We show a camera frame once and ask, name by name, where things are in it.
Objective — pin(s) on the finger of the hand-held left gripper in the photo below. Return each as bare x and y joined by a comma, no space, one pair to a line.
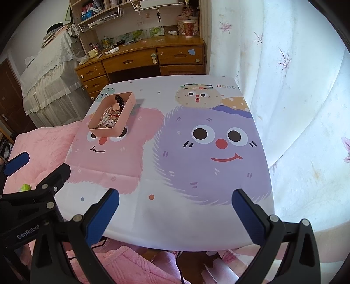
58,177
16,163

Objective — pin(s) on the stack of books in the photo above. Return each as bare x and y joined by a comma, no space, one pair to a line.
50,35

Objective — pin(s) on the pink jewelry box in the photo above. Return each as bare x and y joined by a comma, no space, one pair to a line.
109,132

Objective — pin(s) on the red patterned cup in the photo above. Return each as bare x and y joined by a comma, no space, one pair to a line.
188,30

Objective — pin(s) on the green packet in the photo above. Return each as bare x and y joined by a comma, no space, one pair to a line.
26,187

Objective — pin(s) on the pink quilted blanket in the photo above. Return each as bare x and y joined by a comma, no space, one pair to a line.
35,147

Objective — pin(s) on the cartoon printed tablecloth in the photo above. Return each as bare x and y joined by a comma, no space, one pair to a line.
177,163

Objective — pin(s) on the wooden desk with drawers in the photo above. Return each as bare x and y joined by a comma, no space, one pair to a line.
131,61

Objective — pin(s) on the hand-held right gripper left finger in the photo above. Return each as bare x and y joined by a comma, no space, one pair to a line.
102,215

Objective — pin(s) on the white floral curtain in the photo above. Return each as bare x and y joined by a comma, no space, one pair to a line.
300,82

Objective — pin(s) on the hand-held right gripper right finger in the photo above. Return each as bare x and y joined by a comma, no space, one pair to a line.
248,215

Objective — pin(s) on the white lace furniture cover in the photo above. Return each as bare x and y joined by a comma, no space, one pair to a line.
46,82

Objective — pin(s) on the wooden bookshelf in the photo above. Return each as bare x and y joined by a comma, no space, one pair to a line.
76,11

